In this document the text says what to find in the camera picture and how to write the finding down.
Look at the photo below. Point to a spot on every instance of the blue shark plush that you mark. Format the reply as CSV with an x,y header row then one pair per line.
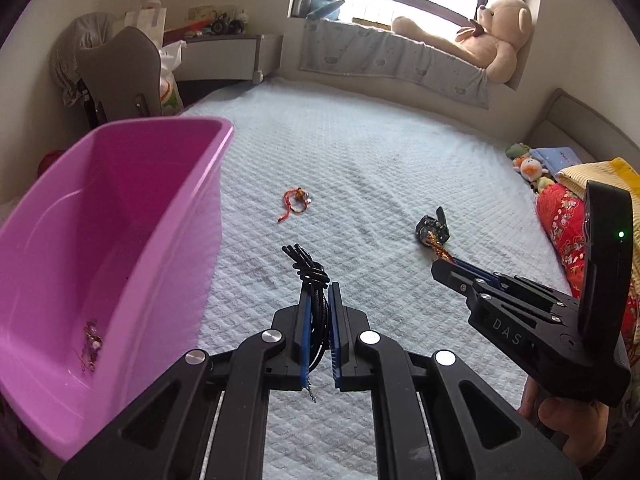
x,y
325,5

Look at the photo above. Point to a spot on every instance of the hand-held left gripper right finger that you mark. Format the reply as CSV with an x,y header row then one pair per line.
x,y
336,340

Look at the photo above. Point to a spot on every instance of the grey chair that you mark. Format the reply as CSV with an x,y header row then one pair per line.
x,y
120,70

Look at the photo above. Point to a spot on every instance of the white quilted bedspread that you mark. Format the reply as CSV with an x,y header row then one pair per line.
x,y
350,150

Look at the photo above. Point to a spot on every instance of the grey bed headboard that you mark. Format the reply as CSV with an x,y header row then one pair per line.
x,y
570,120

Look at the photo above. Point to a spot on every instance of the blue pillow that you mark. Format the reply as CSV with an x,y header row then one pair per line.
x,y
560,157

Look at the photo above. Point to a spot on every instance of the white plastic bag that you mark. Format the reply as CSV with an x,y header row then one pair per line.
x,y
170,85

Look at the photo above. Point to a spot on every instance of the pink plastic tub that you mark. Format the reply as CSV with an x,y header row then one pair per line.
x,y
100,235

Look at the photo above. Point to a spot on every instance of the yellow blanket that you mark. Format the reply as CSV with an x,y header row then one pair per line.
x,y
595,172

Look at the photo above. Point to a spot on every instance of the small yellow plush toy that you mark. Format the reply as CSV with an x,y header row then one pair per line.
x,y
544,184

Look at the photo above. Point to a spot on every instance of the black wristwatch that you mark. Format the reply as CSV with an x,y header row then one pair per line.
x,y
430,225

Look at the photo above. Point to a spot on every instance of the pale blue windowsill cloth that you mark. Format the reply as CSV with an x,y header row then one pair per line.
x,y
375,55

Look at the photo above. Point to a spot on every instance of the white paper bag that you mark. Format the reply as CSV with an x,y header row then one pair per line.
x,y
147,20

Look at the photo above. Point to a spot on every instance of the red basket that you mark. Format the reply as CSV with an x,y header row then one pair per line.
x,y
50,158

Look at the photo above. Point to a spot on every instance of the large beige teddy bear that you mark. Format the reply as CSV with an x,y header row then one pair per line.
x,y
495,45

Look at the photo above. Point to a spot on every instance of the grey desk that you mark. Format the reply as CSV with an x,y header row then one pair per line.
x,y
225,57

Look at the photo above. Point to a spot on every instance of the grey garment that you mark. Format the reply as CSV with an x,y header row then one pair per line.
x,y
67,55

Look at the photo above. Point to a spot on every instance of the person's right hand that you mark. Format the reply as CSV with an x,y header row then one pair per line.
x,y
570,425

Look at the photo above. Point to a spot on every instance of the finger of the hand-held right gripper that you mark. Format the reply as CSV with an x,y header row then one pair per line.
x,y
520,285
460,280

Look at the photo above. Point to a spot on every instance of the green plush toy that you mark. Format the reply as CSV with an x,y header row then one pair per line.
x,y
517,151

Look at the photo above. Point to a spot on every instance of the white plush toy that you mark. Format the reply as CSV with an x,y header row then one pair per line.
x,y
531,167

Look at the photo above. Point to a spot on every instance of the dark desk toys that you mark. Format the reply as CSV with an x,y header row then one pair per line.
x,y
225,24

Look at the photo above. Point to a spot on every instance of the red floral quilt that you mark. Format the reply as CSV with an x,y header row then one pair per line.
x,y
565,220

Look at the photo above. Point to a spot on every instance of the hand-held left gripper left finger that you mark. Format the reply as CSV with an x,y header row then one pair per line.
x,y
304,340

